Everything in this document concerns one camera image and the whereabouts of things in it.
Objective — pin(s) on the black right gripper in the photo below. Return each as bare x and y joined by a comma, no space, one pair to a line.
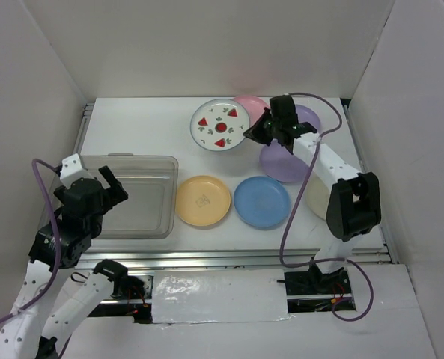
254,132

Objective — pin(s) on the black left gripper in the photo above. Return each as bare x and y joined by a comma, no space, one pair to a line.
117,194

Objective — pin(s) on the watermelon pattern white plate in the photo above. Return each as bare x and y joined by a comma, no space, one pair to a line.
218,125

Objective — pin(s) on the blue plate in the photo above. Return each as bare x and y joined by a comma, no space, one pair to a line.
261,202

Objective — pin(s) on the yellow plate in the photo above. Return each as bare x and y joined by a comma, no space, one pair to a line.
202,201

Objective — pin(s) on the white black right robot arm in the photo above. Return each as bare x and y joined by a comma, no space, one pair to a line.
354,197

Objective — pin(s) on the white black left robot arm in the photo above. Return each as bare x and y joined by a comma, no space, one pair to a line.
33,329

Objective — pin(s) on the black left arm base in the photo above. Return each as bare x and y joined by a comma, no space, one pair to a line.
134,301

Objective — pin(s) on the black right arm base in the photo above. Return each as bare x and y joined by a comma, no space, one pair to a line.
314,282

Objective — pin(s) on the clear plastic bin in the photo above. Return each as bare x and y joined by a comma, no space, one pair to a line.
150,182

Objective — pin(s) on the purple plate near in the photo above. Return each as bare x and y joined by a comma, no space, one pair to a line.
277,163

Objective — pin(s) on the purple plate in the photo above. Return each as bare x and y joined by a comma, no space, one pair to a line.
308,118
277,163

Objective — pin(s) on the pink plate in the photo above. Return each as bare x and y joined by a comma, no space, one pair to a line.
254,106

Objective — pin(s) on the purple plate far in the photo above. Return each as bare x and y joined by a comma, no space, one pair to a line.
308,118

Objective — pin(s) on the cream plate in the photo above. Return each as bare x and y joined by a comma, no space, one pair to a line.
317,196

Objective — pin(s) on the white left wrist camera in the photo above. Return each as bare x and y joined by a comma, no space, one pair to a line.
73,169

